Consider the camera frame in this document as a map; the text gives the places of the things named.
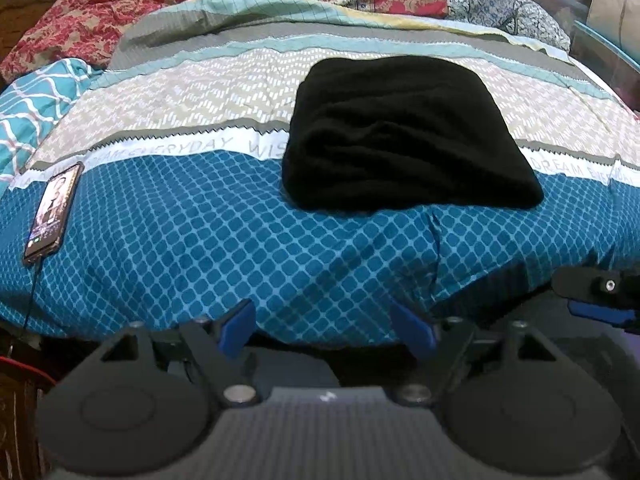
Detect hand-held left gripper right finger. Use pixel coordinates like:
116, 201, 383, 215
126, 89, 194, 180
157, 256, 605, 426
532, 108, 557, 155
389, 300, 577, 407

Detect blue beige patterned bedspread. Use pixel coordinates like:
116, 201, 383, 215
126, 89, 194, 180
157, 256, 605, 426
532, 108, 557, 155
0, 0, 640, 350

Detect teal lattice pattern pillow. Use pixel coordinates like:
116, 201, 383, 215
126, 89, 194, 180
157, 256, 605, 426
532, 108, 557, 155
0, 57, 107, 195

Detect black smartphone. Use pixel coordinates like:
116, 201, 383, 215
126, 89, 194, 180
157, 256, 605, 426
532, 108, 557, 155
22, 162, 85, 266

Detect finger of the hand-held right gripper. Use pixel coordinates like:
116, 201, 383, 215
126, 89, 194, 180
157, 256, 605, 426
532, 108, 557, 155
551, 265, 640, 333

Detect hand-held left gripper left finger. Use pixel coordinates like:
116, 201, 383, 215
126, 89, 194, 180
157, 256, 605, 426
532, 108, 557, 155
82, 299, 262, 408

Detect teal rimmed storage box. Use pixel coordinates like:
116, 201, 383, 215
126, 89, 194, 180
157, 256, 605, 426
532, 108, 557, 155
571, 19, 640, 113

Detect red cord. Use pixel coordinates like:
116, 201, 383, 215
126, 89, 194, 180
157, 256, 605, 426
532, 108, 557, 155
0, 356, 57, 387

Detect dark wooden side panel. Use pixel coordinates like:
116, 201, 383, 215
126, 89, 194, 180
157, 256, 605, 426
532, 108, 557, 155
0, 325, 61, 480

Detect black pants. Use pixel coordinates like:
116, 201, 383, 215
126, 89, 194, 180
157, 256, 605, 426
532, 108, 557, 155
281, 56, 545, 212

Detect black phone cable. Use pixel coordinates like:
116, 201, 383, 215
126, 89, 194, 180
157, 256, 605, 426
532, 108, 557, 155
20, 259, 43, 341

